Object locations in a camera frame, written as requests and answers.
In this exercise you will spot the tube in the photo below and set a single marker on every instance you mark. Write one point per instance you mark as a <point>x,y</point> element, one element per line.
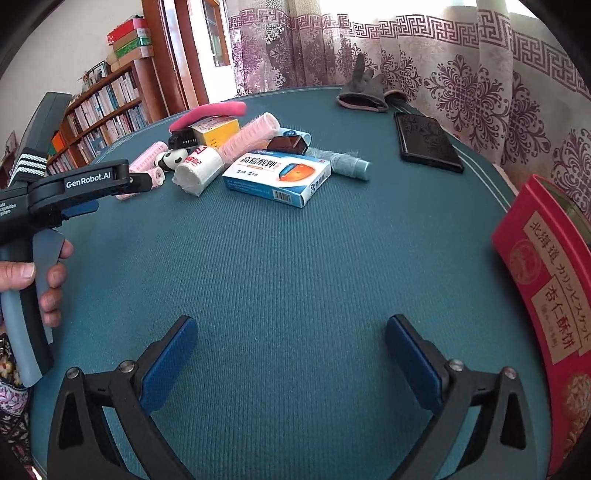
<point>344,164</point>

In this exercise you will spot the grey glove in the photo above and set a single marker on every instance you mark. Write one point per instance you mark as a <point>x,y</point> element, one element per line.
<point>364,90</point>

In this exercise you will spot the wooden door frame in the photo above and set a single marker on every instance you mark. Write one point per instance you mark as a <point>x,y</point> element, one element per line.
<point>159,55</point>

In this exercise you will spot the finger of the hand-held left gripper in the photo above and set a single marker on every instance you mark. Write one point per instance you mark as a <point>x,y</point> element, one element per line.
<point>138,181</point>
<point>81,208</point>

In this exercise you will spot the red biscuit box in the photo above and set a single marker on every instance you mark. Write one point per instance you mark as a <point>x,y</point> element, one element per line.
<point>540,300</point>

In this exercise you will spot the red cardboard box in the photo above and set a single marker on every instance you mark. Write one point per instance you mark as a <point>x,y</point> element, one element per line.
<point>125,28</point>

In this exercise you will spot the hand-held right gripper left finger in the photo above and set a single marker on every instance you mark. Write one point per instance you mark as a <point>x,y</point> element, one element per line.
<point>168,364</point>

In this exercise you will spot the person's left hand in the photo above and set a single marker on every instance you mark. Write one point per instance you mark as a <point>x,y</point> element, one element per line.
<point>55,286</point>

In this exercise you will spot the patterned curtain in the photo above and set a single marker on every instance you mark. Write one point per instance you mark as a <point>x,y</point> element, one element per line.
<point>471,87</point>

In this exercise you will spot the small black case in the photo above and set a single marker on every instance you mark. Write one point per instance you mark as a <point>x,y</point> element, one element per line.
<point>286,144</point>

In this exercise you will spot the white bandage roll pack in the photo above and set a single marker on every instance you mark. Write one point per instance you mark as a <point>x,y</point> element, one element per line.
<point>198,173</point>

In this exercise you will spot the pink hair roller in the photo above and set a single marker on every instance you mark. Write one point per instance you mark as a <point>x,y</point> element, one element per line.
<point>147,159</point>
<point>249,136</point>
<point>158,177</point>

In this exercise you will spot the wooden bookshelf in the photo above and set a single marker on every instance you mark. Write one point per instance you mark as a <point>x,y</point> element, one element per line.
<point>106,106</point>

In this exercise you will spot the pink foam rod curler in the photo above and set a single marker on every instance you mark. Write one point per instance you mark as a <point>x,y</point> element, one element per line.
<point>207,113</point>

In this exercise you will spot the panda toy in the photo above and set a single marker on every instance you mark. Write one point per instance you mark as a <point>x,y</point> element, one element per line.
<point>171,160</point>

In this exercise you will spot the black picture frame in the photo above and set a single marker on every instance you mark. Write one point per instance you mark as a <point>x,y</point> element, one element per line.
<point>96,74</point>

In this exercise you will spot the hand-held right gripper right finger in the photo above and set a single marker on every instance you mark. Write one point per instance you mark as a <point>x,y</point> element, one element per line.
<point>415,369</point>

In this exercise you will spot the floral patterned clothing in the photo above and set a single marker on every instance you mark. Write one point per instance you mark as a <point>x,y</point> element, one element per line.
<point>11,401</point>

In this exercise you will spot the yellow green carton box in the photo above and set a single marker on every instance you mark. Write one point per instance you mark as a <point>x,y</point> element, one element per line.
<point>217,131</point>

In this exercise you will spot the black phone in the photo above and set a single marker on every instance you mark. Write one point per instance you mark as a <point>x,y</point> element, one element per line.
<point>427,141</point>

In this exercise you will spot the blue white medicine box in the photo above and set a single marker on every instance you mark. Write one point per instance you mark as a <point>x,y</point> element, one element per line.
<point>272,177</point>

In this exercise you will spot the green cardboard box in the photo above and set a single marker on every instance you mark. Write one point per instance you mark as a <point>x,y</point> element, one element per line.
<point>133,47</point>

